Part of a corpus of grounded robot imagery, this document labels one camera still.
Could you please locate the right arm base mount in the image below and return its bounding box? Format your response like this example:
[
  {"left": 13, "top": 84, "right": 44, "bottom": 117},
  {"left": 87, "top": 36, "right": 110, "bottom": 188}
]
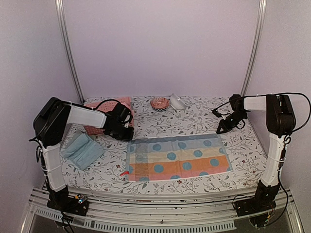
[{"left": 233, "top": 181, "right": 280, "bottom": 216}]

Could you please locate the right aluminium frame post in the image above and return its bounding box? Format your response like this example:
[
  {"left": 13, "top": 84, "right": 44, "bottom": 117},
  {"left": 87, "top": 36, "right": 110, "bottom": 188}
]
[{"left": 240, "top": 0, "right": 267, "bottom": 96}]

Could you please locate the left aluminium frame post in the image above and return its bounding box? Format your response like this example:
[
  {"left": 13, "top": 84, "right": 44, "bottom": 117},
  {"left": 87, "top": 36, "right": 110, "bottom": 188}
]
[{"left": 55, "top": 0, "right": 85, "bottom": 103}]

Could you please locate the aluminium frame post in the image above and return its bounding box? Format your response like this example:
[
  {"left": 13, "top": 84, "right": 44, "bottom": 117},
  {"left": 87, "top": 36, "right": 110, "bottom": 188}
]
[
  {"left": 240, "top": 0, "right": 267, "bottom": 96},
  {"left": 55, "top": 0, "right": 85, "bottom": 103}
]

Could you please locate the plain teal folded towel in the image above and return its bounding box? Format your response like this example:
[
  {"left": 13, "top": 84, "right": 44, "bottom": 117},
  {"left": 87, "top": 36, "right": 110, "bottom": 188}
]
[{"left": 61, "top": 132, "right": 104, "bottom": 170}]

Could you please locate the white tipped bowl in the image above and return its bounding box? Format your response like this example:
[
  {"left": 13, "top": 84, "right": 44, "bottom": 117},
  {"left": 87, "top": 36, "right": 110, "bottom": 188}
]
[{"left": 170, "top": 93, "right": 187, "bottom": 110}]

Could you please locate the red patterned bowl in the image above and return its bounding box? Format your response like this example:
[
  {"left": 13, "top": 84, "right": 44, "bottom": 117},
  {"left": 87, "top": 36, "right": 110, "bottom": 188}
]
[{"left": 150, "top": 97, "right": 170, "bottom": 112}]

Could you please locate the pink plastic basket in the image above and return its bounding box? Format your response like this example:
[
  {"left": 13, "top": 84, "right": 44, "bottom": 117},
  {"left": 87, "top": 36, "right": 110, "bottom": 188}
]
[{"left": 84, "top": 97, "right": 134, "bottom": 135}]

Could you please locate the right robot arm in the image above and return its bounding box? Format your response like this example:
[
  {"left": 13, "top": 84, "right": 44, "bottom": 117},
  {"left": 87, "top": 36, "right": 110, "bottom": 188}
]
[{"left": 216, "top": 94, "right": 296, "bottom": 212}]

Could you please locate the front aluminium rail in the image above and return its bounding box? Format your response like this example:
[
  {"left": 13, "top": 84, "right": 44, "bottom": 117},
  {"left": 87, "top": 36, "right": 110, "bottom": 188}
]
[{"left": 23, "top": 186, "right": 304, "bottom": 233}]

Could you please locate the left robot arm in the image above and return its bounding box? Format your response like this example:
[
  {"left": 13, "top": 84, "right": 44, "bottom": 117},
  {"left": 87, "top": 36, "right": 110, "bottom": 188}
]
[{"left": 30, "top": 97, "right": 134, "bottom": 211}]

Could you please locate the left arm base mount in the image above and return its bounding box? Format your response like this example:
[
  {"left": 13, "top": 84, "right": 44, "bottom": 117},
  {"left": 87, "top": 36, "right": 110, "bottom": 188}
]
[{"left": 47, "top": 186, "right": 89, "bottom": 216}]

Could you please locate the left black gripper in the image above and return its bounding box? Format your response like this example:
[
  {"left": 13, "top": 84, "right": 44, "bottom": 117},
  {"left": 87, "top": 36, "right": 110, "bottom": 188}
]
[{"left": 110, "top": 123, "right": 135, "bottom": 142}]

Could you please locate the blue patterned towel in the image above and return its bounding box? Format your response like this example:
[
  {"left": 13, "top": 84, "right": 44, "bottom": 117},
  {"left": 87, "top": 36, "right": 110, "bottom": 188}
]
[{"left": 121, "top": 133, "right": 233, "bottom": 182}]

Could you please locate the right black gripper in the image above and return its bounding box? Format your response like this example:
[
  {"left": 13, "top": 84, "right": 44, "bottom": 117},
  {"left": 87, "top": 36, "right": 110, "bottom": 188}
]
[{"left": 217, "top": 111, "right": 247, "bottom": 134}]

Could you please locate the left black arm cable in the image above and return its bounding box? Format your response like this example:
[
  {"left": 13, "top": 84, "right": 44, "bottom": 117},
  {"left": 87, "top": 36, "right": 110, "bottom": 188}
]
[{"left": 28, "top": 98, "right": 127, "bottom": 143}]

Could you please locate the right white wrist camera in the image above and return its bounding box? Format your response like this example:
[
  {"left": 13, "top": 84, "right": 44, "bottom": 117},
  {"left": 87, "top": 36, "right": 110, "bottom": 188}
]
[{"left": 212, "top": 109, "right": 230, "bottom": 119}]

